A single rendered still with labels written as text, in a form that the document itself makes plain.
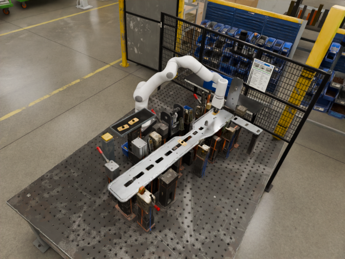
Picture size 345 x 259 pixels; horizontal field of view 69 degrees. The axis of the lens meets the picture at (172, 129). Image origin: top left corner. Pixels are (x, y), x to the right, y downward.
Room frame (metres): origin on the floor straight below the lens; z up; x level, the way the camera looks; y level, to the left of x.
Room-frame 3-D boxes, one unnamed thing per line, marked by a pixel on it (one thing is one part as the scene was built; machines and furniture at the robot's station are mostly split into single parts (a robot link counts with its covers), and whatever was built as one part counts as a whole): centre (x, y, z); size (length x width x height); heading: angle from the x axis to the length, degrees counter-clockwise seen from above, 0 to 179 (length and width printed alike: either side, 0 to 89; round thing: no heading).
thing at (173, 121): (1.71, 0.01, 0.94); 0.18 x 0.13 x 0.49; 142
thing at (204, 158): (1.44, -0.27, 0.87); 0.12 x 0.09 x 0.35; 52
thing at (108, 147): (1.32, 0.47, 0.92); 0.08 x 0.08 x 0.44; 52
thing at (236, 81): (2.07, -0.55, 1.17); 0.12 x 0.01 x 0.34; 52
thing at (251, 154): (1.76, -0.77, 0.84); 0.11 x 0.06 x 0.29; 52
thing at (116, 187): (1.48, -0.09, 1.00); 1.38 x 0.22 x 0.02; 142
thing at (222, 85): (1.87, -0.38, 1.35); 0.09 x 0.08 x 0.13; 177
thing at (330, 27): (2.07, -1.14, 1.00); 0.18 x 0.18 x 2.00; 52
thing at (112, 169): (1.14, 0.40, 0.88); 0.11 x 0.10 x 0.36; 52
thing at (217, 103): (1.87, -0.38, 1.20); 0.10 x 0.07 x 0.11; 52
